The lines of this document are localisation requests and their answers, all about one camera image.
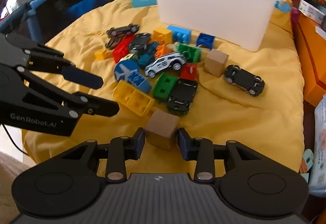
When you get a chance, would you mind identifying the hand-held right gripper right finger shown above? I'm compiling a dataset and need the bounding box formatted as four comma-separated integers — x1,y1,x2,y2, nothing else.
177,127,270,184

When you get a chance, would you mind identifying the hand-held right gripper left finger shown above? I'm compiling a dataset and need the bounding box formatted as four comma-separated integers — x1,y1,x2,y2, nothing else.
55,127,146,184

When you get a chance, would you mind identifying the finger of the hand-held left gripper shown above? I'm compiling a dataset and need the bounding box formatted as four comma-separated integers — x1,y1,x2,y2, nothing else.
6,34,104,90
15,66,120,119

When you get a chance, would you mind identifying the wooden cube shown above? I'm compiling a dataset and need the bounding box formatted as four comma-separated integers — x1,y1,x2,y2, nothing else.
144,109,180,150
204,48,229,77

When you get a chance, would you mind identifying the large yellow building brick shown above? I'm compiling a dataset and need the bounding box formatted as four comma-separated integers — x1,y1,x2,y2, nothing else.
112,80,154,116

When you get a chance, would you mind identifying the black and green toy car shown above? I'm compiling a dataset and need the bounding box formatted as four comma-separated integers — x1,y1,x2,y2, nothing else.
167,78,198,115

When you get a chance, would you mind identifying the dark toy car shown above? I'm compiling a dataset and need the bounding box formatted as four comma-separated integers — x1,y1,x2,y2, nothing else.
105,36,123,50
106,23,140,38

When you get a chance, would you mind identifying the white toy car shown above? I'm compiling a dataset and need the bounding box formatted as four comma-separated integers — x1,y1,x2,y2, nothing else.
144,51,184,78

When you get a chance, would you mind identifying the white plastic storage bin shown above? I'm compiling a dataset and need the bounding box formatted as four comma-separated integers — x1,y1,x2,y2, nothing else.
146,0,291,53

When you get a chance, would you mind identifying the small yellow building brick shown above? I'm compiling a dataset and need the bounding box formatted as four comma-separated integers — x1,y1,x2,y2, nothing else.
94,48,114,60

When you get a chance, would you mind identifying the blue round airplane disc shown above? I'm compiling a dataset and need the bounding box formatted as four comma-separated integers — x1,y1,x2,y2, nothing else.
114,60,140,84

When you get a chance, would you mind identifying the long red building brick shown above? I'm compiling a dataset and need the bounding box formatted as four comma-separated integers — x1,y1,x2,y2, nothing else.
112,36,135,64

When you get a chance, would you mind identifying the small cream toy car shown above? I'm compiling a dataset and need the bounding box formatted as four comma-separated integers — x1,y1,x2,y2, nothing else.
120,53,139,63

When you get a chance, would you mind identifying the yellow blanket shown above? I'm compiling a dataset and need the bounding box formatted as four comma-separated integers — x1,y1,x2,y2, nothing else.
22,0,306,179

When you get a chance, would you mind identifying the teal toy car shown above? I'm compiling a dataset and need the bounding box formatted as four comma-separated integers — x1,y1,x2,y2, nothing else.
138,42,160,70

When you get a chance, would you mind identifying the red printed building brick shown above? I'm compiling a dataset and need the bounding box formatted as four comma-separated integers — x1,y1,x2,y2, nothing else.
180,63,198,80

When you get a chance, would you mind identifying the dark blue mesh playpen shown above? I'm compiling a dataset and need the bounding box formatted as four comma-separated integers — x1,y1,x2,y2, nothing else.
0,0,130,44

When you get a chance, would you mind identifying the orange building brick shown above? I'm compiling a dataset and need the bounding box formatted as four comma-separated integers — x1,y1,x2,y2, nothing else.
154,44,172,58

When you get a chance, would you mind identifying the large green building brick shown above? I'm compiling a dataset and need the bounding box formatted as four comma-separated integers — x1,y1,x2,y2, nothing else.
177,43,202,64

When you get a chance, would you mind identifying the blue arch building brick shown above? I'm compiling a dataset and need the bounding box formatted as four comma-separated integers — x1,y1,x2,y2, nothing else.
196,33,216,51

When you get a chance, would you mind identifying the light blue building brick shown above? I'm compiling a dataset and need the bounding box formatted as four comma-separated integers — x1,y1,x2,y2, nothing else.
167,25,191,44

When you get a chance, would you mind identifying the mint and orange toy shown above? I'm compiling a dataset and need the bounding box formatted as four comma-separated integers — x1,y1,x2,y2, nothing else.
301,149,315,175

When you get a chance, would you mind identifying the wet wipes pack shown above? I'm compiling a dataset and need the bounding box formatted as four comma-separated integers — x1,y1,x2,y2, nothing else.
309,95,326,190

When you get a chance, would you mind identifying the orange box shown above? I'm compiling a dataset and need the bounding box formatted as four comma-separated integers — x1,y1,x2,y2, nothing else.
293,14,326,107

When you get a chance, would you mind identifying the pink plastic toy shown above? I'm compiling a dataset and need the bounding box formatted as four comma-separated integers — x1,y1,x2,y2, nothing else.
290,0,302,26

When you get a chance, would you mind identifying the white printed carton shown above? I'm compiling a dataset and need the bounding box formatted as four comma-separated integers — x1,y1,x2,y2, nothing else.
298,0,326,23

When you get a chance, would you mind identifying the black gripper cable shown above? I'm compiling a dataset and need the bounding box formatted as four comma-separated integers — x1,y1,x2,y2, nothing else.
0,123,30,157

